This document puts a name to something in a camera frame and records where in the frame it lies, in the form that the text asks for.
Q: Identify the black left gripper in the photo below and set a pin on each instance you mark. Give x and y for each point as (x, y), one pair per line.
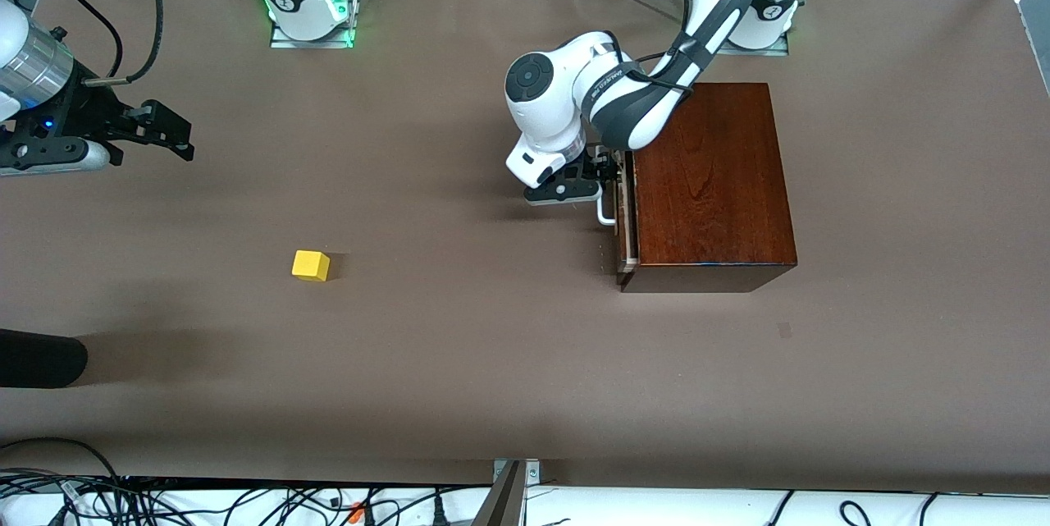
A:
(596, 166)

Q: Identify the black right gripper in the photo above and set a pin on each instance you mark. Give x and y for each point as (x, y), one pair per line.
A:
(89, 110)

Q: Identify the yellow wooden block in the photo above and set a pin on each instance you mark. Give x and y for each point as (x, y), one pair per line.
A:
(310, 265)

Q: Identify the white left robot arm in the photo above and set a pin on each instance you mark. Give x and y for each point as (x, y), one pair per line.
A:
(574, 83)

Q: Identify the dark brown wooden cabinet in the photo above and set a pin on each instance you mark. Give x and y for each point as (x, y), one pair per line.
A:
(714, 198)

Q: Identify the black rounded object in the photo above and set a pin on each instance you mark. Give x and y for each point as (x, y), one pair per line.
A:
(41, 358)

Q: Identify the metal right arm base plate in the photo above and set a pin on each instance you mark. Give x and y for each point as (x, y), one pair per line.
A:
(283, 40)

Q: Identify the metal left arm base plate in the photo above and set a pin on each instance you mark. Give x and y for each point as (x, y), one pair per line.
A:
(779, 48)

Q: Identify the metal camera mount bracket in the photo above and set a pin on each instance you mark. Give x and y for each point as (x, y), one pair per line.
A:
(509, 501)

